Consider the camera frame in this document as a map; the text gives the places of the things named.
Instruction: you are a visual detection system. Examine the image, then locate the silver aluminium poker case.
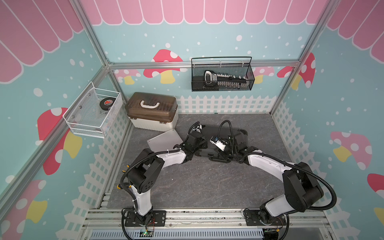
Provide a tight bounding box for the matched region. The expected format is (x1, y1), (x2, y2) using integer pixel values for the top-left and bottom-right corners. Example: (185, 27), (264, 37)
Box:
(147, 129), (183, 152)

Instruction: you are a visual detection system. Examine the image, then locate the white wire wall basket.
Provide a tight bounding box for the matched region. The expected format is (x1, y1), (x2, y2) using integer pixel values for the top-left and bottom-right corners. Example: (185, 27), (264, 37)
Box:
(63, 83), (123, 139)

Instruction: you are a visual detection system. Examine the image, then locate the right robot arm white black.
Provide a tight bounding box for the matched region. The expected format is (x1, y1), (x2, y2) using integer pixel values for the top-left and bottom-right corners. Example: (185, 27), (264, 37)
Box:
(211, 137), (337, 225)

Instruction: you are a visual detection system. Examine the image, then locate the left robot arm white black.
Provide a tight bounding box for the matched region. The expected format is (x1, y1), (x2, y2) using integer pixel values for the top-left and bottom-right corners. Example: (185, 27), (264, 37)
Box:
(118, 130), (205, 223)

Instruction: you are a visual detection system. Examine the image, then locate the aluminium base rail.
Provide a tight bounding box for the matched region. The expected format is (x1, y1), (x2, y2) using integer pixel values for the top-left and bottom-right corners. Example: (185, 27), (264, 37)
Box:
(78, 208), (337, 240)

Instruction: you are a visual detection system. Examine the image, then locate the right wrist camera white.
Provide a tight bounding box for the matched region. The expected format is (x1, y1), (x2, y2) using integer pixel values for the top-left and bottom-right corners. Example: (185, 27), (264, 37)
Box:
(210, 137), (227, 152)

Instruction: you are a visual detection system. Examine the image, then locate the brown lid storage box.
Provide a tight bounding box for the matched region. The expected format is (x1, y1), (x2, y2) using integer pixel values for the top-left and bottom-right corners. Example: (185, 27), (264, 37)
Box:
(125, 92), (179, 132)

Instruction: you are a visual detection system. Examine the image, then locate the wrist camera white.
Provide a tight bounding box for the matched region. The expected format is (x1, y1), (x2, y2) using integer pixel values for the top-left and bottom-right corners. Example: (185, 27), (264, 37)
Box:
(192, 125), (202, 133)
(210, 137), (227, 152)

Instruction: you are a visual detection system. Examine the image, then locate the black wire wall basket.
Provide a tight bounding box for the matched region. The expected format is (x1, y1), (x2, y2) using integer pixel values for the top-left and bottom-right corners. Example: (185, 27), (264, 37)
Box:
(191, 57), (255, 92)

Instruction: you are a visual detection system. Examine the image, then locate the black plastic poker case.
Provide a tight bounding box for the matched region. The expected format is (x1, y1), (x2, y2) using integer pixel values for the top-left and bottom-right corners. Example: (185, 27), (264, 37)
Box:
(195, 125), (248, 162)

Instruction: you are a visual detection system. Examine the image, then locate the black red tape roll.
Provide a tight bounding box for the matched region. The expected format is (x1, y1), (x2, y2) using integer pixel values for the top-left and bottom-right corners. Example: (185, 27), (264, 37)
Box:
(99, 97), (116, 111)

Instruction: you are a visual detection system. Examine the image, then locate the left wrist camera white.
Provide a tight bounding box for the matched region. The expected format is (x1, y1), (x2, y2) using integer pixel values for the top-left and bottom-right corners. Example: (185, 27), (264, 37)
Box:
(192, 125), (202, 133)

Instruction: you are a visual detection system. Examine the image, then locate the socket bit set holder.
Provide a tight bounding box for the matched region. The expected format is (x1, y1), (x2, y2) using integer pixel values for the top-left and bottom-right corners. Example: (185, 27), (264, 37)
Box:
(203, 71), (249, 89)

